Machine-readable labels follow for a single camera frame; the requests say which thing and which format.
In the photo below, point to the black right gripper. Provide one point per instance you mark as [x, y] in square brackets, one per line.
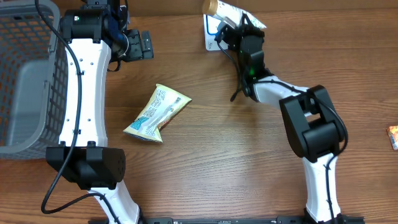
[258, 31]

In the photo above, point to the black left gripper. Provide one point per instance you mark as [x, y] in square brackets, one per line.
[138, 52]

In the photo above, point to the white tube gold cap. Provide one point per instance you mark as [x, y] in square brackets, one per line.
[226, 12]

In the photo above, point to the cream wet wipes pack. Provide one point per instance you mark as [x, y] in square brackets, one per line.
[164, 104]

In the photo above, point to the orange tissue pack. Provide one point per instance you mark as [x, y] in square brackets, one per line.
[392, 132]

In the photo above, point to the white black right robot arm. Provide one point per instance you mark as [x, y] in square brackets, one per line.
[314, 130]

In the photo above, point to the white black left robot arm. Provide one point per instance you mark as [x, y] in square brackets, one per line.
[94, 36]

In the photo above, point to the white barcode scanner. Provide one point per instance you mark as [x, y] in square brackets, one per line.
[210, 30]

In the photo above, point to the dark grey plastic basket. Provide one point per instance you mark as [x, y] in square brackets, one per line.
[34, 77]

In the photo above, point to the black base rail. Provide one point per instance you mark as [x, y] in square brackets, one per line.
[278, 220]

